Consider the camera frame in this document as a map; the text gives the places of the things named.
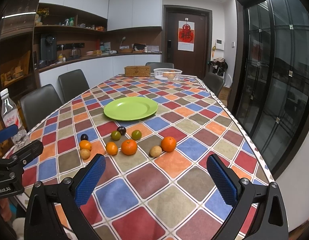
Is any orange fruit in basket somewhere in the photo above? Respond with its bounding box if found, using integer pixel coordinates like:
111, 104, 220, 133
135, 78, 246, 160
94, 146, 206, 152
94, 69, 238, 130
163, 73, 175, 80

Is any checkered colourful tablecloth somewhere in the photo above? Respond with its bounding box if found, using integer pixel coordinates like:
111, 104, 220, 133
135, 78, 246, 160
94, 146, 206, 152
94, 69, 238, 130
17, 75, 273, 239

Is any white plastic basket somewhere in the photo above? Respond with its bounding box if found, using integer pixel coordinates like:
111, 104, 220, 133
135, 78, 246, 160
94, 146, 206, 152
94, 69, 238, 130
154, 68, 182, 81

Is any green plum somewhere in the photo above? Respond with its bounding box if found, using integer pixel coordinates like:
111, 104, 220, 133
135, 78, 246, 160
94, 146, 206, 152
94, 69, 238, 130
111, 130, 121, 141
131, 129, 142, 140

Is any green plate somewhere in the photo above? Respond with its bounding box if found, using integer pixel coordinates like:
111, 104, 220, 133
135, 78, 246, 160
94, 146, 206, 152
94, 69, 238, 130
104, 96, 158, 121

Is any red white door calendar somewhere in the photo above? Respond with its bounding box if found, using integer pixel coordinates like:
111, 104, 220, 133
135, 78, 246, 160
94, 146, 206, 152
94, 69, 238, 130
177, 21, 195, 52

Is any black coffee machine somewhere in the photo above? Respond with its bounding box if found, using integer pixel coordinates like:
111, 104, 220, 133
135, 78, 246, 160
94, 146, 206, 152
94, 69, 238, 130
41, 34, 57, 62

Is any clear water bottle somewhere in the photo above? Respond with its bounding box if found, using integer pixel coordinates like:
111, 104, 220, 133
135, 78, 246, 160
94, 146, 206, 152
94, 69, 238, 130
0, 88, 30, 151

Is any dark plum left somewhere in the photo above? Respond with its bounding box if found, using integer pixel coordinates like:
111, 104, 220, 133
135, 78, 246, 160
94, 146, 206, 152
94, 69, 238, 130
81, 134, 89, 140

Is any dark chair near left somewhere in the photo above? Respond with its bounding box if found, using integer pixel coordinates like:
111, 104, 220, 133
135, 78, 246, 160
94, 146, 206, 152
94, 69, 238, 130
20, 84, 62, 131

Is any green plum left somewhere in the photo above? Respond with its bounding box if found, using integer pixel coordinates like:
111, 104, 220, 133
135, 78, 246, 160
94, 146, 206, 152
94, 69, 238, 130
111, 130, 121, 141

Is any tan longan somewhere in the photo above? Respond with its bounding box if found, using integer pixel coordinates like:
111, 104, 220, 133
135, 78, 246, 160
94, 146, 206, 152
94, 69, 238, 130
150, 145, 163, 158
80, 148, 91, 160

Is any large orange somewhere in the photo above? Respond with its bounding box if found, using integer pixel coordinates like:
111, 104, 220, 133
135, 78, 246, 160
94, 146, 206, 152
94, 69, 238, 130
121, 139, 138, 155
160, 137, 177, 152

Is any dark plum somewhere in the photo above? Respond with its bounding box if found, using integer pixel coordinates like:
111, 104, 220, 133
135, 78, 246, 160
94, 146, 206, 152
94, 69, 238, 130
117, 126, 126, 135
81, 134, 89, 140

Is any dark chair right side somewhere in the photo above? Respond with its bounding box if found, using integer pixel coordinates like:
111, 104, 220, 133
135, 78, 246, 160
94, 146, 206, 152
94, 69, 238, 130
203, 72, 224, 96

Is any dark chair table end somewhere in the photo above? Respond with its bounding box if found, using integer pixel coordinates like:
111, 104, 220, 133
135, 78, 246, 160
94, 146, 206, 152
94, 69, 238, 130
146, 62, 174, 73

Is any green plum right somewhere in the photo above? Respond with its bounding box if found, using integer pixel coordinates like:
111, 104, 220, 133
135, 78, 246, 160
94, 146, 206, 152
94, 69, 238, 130
131, 129, 142, 140

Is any dark plum centre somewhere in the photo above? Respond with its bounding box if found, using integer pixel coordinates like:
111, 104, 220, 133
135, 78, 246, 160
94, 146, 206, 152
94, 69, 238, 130
117, 126, 126, 135

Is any small orange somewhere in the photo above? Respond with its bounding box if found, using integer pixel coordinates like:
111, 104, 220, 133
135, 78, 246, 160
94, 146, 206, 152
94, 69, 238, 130
106, 141, 118, 155
79, 140, 92, 151

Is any dark brown door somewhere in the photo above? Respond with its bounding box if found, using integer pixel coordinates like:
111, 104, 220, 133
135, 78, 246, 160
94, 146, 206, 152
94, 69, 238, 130
161, 5, 212, 79

